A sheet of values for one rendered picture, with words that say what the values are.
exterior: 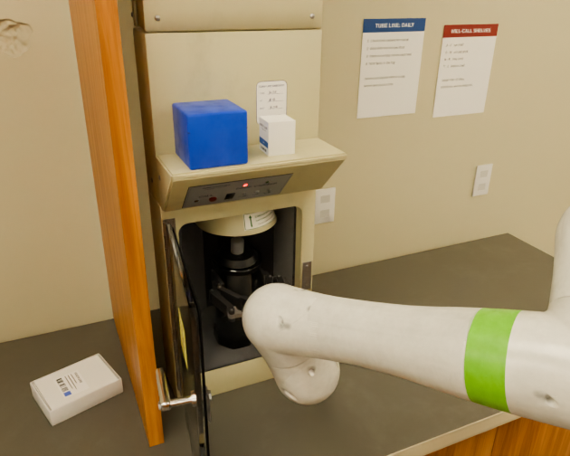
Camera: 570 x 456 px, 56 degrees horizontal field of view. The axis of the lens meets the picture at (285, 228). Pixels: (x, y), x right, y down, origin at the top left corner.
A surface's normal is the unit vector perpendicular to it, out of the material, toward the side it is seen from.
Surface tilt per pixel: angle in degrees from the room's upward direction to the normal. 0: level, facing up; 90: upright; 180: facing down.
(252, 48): 90
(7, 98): 90
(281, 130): 90
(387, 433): 0
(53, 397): 0
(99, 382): 0
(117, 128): 90
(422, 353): 68
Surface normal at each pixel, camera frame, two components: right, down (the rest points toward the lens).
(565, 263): -0.89, -0.41
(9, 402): 0.01, -0.91
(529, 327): -0.39, -0.79
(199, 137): 0.41, 0.39
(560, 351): -0.53, -0.50
